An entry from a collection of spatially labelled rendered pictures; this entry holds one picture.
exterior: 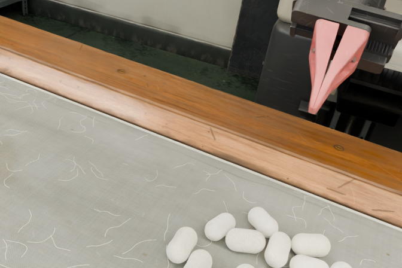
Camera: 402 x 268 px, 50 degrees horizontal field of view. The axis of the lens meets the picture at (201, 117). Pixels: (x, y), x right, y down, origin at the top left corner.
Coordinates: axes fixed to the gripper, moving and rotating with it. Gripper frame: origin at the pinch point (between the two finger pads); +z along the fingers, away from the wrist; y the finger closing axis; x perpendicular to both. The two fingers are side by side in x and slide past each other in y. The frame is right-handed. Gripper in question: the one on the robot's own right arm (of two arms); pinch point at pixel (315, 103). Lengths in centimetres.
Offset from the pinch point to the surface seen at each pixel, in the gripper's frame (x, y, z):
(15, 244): -2.6, -18.4, 21.6
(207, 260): -0.6, -3.6, 16.4
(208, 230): 2.0, -4.8, 14.0
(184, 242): -0.3, -5.9, 15.9
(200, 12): 164, -82, -103
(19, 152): 3.5, -26.7, 14.5
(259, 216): 4.1, -1.2, 10.9
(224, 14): 162, -69, -106
